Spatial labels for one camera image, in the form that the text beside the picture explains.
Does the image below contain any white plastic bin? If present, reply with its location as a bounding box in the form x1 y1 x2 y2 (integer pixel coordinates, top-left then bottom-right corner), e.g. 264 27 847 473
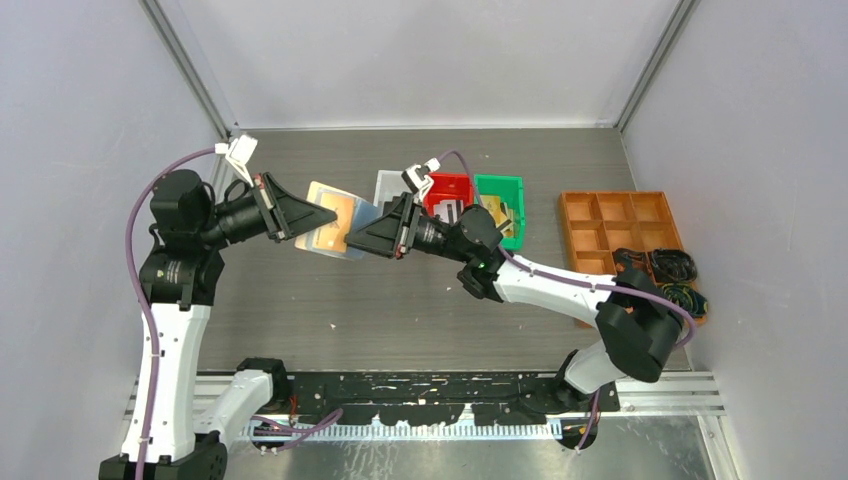
374 170 412 214

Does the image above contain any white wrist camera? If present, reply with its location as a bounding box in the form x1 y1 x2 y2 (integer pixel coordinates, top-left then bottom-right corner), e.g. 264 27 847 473
214 134 258 186
401 158 441 204

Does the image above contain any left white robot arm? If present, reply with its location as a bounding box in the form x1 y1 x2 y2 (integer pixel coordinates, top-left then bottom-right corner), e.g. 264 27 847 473
99 169 337 479

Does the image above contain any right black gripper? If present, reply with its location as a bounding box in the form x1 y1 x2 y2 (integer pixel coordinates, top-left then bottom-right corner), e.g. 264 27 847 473
342 193 472 264

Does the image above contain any green plastic bin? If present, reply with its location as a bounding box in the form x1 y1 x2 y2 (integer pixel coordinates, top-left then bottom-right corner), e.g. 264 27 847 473
474 174 527 251

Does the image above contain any white striped card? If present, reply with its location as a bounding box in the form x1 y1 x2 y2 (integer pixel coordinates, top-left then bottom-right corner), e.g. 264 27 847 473
433 199 464 224

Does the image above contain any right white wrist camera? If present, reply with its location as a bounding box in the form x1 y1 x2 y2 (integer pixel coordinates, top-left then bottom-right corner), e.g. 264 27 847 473
401 158 441 204

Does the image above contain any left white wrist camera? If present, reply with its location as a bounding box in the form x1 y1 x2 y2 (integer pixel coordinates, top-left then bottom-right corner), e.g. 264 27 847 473
214 134 258 186

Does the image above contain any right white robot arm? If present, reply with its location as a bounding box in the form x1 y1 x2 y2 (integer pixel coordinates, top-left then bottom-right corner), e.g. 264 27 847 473
345 193 684 411

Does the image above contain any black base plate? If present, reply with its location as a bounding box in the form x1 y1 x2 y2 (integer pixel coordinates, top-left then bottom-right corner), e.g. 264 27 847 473
258 371 592 427

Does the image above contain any gold VIP card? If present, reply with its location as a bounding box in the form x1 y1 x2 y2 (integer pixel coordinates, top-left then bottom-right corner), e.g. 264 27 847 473
306 186 361 258

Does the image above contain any orange compartment tray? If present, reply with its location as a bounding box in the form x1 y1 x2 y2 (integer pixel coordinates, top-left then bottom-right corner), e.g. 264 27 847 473
558 191 708 325

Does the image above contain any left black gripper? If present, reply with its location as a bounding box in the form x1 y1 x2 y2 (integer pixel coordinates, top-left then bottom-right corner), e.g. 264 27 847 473
199 172 337 250

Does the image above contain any black cable bundle right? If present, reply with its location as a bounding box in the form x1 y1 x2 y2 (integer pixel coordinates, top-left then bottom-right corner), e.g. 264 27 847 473
647 248 699 285

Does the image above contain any red plastic bin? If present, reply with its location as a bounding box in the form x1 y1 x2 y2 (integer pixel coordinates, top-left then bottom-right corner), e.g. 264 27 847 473
423 172 474 217

